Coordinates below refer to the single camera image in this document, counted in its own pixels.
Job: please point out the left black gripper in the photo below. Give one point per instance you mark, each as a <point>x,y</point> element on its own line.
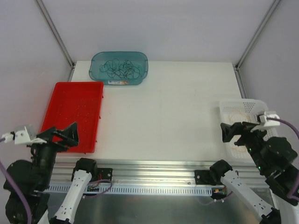
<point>54,139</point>

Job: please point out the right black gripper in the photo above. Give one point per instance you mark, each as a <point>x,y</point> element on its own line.
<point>244,132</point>

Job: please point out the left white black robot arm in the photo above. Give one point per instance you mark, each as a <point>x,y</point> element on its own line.
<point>27,181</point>

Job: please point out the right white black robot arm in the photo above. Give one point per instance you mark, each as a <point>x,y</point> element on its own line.
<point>274,198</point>

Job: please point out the white perforated plastic basket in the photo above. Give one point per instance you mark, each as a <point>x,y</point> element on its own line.
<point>240,110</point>

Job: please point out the red plastic tray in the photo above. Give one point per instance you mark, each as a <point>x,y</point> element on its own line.
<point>78,102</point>

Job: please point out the teal plastic tub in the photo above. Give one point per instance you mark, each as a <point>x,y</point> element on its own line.
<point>119,67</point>

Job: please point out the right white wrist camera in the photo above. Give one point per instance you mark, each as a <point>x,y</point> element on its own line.
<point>266,121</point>

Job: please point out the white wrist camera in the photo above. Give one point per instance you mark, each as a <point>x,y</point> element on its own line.
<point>266,121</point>
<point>22,135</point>

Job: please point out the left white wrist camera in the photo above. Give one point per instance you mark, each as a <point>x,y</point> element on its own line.
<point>22,135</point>

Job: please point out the white slotted cable duct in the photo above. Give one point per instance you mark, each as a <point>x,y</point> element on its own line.
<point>149,190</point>

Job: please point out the aluminium mounting rail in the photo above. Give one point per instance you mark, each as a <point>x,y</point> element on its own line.
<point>156,173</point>

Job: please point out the right aluminium frame post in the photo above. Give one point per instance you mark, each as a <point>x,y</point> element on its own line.
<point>262,25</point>

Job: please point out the aluminium frame post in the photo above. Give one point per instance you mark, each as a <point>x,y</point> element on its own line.
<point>42,7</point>
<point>262,25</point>

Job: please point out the left aluminium frame post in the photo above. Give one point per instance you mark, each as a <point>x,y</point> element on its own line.
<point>42,7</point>

